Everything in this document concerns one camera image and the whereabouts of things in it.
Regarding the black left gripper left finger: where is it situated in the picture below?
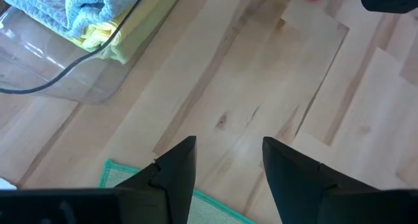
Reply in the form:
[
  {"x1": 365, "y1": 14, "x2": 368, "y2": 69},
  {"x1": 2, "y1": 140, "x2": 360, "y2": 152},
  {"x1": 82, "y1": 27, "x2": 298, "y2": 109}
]
[{"x1": 0, "y1": 135, "x2": 197, "y2": 224}]

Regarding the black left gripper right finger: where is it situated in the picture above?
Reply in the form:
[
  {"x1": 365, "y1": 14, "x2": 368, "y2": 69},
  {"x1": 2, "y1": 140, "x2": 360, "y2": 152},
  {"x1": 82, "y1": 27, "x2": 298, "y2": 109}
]
[{"x1": 262, "y1": 136, "x2": 418, "y2": 224}]

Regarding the sage green teal-edged towel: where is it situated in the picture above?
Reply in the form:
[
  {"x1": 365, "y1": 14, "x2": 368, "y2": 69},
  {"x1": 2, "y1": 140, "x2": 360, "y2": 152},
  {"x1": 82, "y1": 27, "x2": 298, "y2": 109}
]
[{"x1": 99, "y1": 158, "x2": 259, "y2": 224}]

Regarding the lime green microfiber towel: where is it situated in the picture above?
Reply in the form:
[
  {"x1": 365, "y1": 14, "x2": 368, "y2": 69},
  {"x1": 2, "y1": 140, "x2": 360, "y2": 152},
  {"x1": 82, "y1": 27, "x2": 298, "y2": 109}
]
[{"x1": 97, "y1": 0, "x2": 187, "y2": 65}]

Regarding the yellow microfiber towel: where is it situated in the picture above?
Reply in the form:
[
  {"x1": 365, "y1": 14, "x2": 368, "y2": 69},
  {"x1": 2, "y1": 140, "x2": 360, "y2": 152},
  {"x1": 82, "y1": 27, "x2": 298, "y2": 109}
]
[{"x1": 70, "y1": 8, "x2": 138, "y2": 54}]

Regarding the grey waffle microfiber towel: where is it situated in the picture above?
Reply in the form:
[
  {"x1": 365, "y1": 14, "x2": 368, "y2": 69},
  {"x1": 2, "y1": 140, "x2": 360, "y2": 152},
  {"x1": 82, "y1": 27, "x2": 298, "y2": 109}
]
[{"x1": 0, "y1": 0, "x2": 146, "y2": 39}]

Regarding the clear plastic bin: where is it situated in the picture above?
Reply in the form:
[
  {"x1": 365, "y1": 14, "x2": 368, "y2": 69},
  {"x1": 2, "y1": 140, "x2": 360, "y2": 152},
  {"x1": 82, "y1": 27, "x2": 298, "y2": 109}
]
[{"x1": 0, "y1": 0, "x2": 187, "y2": 104}]

